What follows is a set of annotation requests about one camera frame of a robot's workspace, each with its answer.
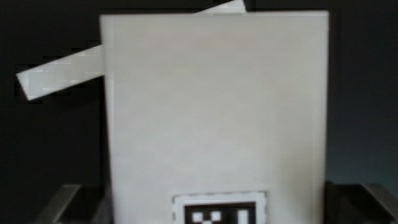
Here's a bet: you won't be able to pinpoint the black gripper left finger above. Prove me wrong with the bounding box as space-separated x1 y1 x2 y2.
32 184 114 224

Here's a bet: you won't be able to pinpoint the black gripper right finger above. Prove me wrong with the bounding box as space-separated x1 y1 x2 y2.
324 182 398 224

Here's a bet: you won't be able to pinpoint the white cabinet top block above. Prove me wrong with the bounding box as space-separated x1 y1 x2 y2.
101 11 329 224

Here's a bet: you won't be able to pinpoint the white U-shaped fence frame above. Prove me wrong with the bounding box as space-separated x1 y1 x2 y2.
16 0 245 100

